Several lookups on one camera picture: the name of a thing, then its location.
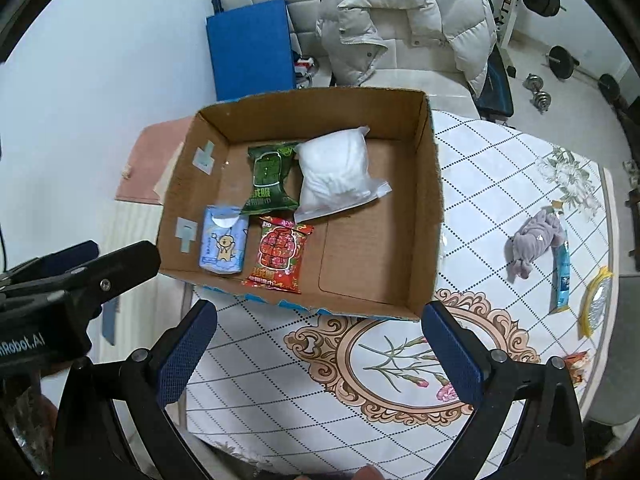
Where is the open cardboard box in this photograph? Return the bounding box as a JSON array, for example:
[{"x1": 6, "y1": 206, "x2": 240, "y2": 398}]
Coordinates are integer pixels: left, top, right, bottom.
[{"x1": 157, "y1": 87, "x2": 442, "y2": 320}]

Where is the patterned floral tablecloth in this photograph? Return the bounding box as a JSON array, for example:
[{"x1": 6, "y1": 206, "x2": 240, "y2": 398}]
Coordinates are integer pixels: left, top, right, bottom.
[{"x1": 186, "y1": 112, "x2": 617, "y2": 479}]

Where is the white puffer jacket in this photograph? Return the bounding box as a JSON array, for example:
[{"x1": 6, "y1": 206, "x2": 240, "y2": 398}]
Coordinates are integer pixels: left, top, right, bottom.
[{"x1": 317, "y1": 0, "x2": 497, "y2": 96}]

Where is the black weight bench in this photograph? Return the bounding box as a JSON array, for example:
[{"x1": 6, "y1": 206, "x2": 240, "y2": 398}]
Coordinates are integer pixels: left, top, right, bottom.
[{"x1": 474, "y1": 46, "x2": 514, "y2": 120}]

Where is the white squat rack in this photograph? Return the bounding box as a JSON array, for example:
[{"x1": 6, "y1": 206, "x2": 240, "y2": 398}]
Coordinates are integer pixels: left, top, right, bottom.
[{"x1": 496, "y1": 0, "x2": 522, "y2": 78}]

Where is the white clear plastic bag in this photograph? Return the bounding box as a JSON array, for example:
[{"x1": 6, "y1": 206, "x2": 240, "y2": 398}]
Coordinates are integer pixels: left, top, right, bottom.
[{"x1": 294, "y1": 126, "x2": 392, "y2": 223}]

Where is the floor barbell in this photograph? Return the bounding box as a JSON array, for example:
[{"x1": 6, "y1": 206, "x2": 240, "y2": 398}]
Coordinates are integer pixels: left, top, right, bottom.
[{"x1": 543, "y1": 44, "x2": 622, "y2": 104}]

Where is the beige padded chair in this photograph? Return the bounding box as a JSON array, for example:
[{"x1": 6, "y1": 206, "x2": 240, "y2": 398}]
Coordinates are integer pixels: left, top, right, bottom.
[{"x1": 219, "y1": 0, "x2": 482, "y2": 122}]

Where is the long blue snack pack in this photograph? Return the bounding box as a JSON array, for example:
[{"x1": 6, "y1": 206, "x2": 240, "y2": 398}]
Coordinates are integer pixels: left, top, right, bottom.
[{"x1": 550, "y1": 200, "x2": 570, "y2": 314}]

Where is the green wet wipe pack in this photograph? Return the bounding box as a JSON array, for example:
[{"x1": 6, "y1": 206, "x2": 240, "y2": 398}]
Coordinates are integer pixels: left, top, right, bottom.
[{"x1": 242, "y1": 142, "x2": 298, "y2": 216}]

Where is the red floral snack pack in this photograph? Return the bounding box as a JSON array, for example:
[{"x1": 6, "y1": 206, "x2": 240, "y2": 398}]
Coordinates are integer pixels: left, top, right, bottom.
[{"x1": 242, "y1": 216, "x2": 314, "y2": 294}]

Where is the grey chair seat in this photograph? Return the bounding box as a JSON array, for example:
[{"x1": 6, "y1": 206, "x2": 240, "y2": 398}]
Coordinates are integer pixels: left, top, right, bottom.
[{"x1": 588, "y1": 275, "x2": 639, "y2": 426}]

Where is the yellow clear pouch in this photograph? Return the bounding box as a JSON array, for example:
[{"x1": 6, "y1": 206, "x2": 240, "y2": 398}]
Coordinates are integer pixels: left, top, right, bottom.
[{"x1": 579, "y1": 266, "x2": 613, "y2": 338}]

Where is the blue folded mat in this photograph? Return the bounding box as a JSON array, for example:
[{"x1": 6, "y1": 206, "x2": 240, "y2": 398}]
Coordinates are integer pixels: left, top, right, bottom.
[{"x1": 206, "y1": 0, "x2": 295, "y2": 101}]

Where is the orange snack pack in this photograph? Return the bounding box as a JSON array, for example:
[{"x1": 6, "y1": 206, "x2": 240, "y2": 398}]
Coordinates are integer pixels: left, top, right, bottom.
[{"x1": 563, "y1": 350, "x2": 591, "y2": 386}]

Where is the blue cartoon tissue pack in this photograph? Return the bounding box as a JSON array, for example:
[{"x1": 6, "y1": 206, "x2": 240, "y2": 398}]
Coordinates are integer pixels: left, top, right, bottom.
[{"x1": 198, "y1": 205, "x2": 250, "y2": 275}]

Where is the chrome dumbbell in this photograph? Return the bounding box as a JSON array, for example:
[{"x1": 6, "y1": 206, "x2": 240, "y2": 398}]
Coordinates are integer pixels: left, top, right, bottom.
[
  {"x1": 532, "y1": 90, "x2": 551, "y2": 114},
  {"x1": 523, "y1": 74, "x2": 544, "y2": 93}
]

